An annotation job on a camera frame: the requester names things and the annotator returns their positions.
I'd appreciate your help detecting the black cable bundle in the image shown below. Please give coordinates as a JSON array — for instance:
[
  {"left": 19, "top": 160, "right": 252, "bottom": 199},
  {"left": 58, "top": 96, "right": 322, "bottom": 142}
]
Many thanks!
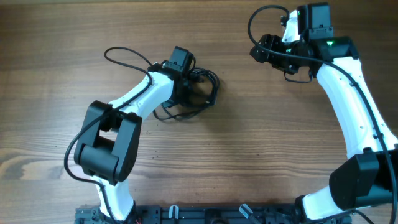
[{"left": 152, "top": 67, "right": 221, "bottom": 122}]

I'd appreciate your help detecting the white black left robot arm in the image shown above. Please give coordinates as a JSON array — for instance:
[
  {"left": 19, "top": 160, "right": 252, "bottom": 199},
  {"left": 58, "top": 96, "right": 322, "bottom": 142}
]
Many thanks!
[{"left": 65, "top": 47, "right": 195, "bottom": 223}]

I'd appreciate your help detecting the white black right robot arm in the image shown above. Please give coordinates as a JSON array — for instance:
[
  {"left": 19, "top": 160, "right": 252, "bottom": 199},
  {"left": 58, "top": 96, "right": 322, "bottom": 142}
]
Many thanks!
[{"left": 250, "top": 2, "right": 397, "bottom": 223}]

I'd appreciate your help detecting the black left camera cable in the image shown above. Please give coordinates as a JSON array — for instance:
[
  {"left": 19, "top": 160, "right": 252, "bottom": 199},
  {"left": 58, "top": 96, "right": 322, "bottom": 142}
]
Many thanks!
[{"left": 63, "top": 46, "right": 197, "bottom": 223}]

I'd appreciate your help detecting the black camera cable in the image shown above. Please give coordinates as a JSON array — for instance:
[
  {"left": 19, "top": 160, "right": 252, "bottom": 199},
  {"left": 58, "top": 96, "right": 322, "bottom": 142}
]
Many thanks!
[
  {"left": 247, "top": 4, "right": 398, "bottom": 224},
  {"left": 63, "top": 46, "right": 197, "bottom": 223}
]

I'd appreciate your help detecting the black right camera cable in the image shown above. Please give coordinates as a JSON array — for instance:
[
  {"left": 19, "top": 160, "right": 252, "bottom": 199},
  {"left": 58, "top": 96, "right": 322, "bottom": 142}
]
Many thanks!
[{"left": 247, "top": 4, "right": 398, "bottom": 224}]

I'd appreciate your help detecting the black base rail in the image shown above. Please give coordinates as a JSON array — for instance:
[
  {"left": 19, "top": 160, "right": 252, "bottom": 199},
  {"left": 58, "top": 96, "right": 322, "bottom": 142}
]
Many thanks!
[{"left": 74, "top": 203, "right": 352, "bottom": 224}]

